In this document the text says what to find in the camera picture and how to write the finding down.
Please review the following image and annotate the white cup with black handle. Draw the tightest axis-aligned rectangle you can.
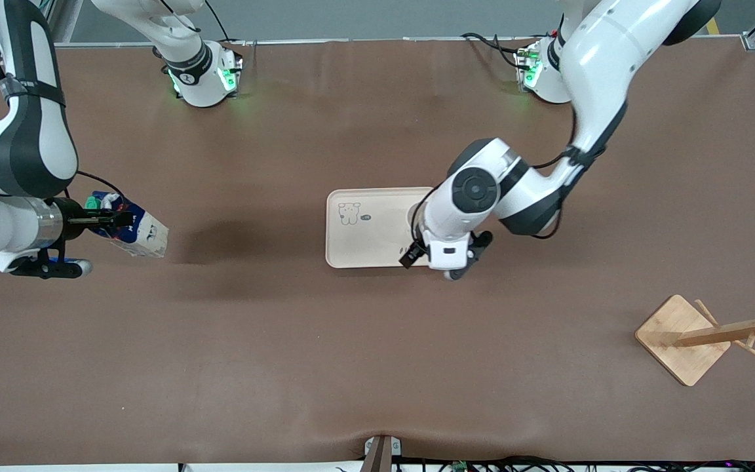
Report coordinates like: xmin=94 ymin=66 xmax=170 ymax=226
xmin=400 ymin=202 xmax=433 ymax=270

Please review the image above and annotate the cream tray with rabbit print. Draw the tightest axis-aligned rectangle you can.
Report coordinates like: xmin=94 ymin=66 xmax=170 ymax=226
xmin=325 ymin=187 xmax=447 ymax=269

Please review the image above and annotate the wooden mug stand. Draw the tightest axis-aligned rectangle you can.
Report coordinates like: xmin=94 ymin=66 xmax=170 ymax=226
xmin=634 ymin=280 xmax=755 ymax=387

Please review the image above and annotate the blue white milk carton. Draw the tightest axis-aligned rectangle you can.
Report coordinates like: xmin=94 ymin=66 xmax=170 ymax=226
xmin=86 ymin=190 xmax=170 ymax=259

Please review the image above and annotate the table edge clamp bracket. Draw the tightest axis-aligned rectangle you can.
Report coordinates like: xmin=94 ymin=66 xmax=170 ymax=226
xmin=362 ymin=435 xmax=402 ymax=472

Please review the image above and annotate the black base cable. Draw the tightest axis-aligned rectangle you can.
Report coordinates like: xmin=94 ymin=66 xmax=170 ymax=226
xmin=461 ymin=31 xmax=524 ymax=69
xmin=204 ymin=0 xmax=233 ymax=43

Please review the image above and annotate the brown table mat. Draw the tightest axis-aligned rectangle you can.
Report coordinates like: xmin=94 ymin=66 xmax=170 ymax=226
xmin=0 ymin=38 xmax=755 ymax=466

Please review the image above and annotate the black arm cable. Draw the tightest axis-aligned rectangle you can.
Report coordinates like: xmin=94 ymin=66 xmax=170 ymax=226
xmin=0 ymin=0 xmax=126 ymax=201
xmin=410 ymin=98 xmax=627 ymax=240

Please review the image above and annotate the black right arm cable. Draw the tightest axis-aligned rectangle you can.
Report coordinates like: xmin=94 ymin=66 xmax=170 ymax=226
xmin=0 ymin=0 xmax=126 ymax=201

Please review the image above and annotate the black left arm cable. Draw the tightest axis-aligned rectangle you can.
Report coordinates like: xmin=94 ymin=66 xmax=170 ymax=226
xmin=410 ymin=98 xmax=627 ymax=240

